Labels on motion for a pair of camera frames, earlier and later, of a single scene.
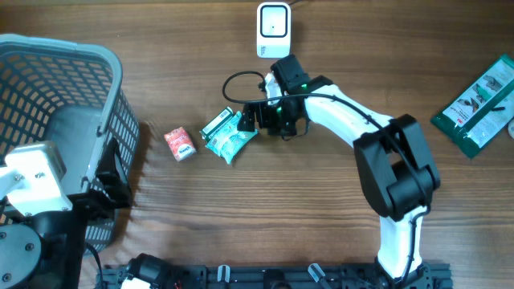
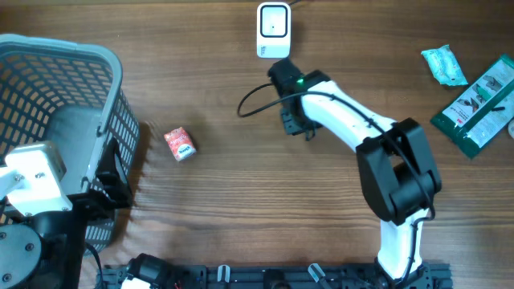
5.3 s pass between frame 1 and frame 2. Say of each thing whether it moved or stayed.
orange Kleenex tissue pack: stayed
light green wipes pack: moved
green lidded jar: stayed
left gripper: stayed
